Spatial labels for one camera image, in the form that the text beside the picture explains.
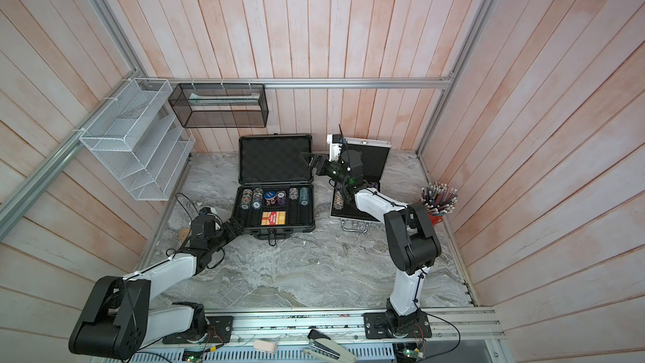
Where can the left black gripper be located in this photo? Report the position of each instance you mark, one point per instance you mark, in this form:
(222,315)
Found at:
(231,234)

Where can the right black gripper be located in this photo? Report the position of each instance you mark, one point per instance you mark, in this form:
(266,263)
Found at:
(320,161)

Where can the dark grey poker case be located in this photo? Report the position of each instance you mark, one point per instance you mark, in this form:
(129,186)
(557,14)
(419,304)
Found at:
(274,163)

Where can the silver aluminium poker case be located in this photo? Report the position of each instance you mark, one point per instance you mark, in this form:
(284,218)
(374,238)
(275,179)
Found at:
(374,154)

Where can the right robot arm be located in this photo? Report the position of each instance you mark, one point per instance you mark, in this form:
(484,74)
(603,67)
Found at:
(412,243)

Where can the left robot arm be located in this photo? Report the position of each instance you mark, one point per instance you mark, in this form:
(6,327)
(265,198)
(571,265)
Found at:
(117,321)

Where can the teal edged chip stack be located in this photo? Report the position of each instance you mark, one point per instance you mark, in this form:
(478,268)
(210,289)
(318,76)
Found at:
(257,202)

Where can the green chip stack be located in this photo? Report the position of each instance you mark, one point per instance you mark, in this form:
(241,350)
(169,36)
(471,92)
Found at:
(305,196)

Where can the red playing card box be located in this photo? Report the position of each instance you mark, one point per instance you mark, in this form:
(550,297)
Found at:
(274,218)

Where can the multicolour chip stack left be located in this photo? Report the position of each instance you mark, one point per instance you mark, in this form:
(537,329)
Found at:
(246,199)

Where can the tan blue chip stack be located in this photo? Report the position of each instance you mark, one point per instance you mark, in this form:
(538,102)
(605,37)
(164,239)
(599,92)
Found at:
(293,194)

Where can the purple 500 chip stack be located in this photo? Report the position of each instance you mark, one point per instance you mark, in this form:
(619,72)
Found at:
(281,198)

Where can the purple tan chip stack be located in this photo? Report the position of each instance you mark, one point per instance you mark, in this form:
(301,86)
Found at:
(338,201)

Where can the pink eraser block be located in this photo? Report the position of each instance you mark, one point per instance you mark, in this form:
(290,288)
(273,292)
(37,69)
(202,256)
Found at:
(266,346)

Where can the bundle of pencils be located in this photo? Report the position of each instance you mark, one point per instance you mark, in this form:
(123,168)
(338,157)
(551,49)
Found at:
(439,199)

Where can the red pencil bucket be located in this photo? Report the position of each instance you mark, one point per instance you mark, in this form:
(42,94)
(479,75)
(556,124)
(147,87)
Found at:
(436,217)

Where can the black grey stapler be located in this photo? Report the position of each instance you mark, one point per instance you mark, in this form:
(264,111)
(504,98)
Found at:
(321,347)

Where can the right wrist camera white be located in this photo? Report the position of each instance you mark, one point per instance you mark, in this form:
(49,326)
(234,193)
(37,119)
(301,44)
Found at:
(337,146)

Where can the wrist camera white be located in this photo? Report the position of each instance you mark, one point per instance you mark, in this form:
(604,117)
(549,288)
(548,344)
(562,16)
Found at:
(207,211)
(337,146)

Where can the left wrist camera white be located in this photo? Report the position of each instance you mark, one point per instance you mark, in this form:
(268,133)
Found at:
(207,211)

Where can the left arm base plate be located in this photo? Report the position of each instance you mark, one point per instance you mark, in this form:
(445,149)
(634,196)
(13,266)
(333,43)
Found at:
(211,329)

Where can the horizontal aluminium wall rail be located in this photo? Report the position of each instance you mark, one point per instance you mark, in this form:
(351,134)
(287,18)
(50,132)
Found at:
(330,83)

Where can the white mesh wall shelf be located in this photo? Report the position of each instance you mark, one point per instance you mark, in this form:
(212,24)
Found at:
(144,147)

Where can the black mesh wall basket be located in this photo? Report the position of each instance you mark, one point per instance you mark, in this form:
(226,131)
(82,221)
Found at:
(220,105)

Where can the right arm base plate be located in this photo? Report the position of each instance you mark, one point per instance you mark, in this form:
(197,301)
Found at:
(389,325)

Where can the aluminium front rail frame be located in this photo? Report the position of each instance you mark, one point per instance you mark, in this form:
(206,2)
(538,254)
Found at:
(348,326)

